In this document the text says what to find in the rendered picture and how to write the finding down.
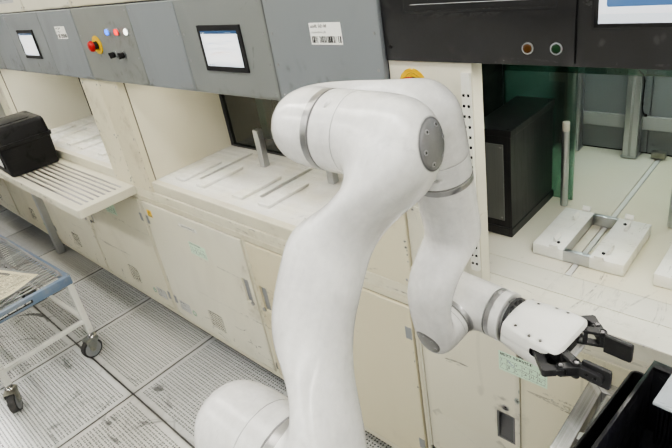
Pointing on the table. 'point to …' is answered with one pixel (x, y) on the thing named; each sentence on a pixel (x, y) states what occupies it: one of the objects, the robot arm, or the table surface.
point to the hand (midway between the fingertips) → (610, 362)
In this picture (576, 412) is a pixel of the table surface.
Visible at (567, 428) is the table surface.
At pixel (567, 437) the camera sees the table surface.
